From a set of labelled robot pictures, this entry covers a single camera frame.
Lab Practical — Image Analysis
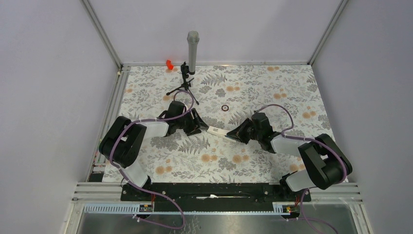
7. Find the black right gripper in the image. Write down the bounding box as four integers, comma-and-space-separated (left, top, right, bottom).
227, 118, 262, 145

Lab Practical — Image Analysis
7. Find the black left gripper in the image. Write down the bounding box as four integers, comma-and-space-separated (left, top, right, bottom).
176, 108, 208, 136

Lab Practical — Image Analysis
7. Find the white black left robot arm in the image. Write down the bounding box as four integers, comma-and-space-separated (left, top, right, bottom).
98, 101, 208, 200

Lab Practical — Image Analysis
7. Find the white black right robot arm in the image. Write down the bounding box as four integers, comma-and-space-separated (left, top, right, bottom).
225, 113, 353, 201

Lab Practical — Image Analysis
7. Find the black microphone stand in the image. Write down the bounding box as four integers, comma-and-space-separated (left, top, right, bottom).
166, 61, 199, 105

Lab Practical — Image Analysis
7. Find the orange plastic clip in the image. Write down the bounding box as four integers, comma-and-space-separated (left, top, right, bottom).
166, 59, 174, 70

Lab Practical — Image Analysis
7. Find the grey microphone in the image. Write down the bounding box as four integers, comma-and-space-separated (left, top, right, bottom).
187, 30, 200, 75

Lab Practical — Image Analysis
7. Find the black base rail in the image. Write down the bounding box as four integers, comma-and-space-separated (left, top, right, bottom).
120, 183, 302, 212

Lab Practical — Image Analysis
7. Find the slotted grey cable duct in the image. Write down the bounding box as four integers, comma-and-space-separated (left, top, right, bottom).
83, 203, 292, 216

